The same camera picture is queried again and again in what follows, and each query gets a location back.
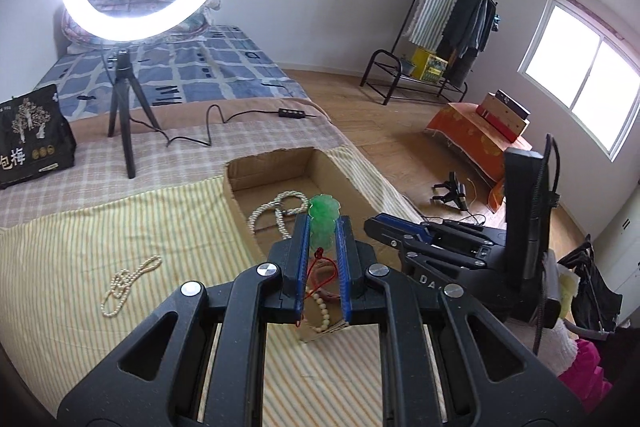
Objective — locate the black tripod stand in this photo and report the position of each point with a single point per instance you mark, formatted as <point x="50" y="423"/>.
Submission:
<point x="121" y="67"/>

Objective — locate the blue patterned bed sheet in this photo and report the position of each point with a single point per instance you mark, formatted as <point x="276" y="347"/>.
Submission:
<point x="225" y="72"/>

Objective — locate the window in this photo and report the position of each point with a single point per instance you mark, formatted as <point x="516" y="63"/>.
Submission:
<point x="560" y="57"/>

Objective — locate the yellow crate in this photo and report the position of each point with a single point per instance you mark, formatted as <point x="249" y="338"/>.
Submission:
<point x="430" y="64"/>

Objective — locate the orange cloth covered table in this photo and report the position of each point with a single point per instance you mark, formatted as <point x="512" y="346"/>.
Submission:
<point x="465" y="132"/>

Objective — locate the small grey pot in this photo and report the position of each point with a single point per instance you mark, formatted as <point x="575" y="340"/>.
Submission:
<point x="407" y="68"/>

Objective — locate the red box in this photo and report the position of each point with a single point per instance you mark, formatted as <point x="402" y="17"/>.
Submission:
<point x="492" y="122"/>

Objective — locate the beige plaid blanket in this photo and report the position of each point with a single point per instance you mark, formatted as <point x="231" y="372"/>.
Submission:
<point x="175" y="172"/>

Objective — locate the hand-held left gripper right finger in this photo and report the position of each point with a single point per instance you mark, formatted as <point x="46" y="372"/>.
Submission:
<point x="344" y="267"/>

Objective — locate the curtain rail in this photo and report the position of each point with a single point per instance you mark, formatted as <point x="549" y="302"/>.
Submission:
<point x="575" y="2"/>

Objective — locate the tan cardboard gift box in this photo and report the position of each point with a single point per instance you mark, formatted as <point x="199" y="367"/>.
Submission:
<point x="517" y="127"/>

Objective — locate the black metal clothes rack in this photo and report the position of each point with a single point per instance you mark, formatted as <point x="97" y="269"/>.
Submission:
<point x="379" y="52"/>

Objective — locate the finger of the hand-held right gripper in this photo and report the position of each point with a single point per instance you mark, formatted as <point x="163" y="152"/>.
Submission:
<point x="385" y="223"/>
<point x="450" y="257"/>

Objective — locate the dark flat box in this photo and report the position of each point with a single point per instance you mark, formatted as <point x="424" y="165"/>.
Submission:
<point x="515" y="106"/>

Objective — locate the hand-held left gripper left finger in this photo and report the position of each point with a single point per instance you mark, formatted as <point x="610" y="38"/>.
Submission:
<point x="301" y="257"/>

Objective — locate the dark hanging clothes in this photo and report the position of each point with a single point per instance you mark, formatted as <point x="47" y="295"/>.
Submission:
<point x="467" y="27"/>

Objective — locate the small blue hanging cloth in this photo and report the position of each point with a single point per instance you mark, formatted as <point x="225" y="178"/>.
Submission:
<point x="495" y="23"/>

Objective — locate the yellow striped blanket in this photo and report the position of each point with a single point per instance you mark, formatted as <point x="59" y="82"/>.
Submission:
<point x="150" y="232"/>

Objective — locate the black printed snack bag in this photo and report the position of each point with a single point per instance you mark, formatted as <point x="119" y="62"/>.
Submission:
<point x="35" y="142"/>

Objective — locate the small black floor tripod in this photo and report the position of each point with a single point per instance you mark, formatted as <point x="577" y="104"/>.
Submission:
<point x="456" y="192"/>

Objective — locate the black fabric bag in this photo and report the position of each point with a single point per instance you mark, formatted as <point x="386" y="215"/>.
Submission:
<point x="595" y="287"/>

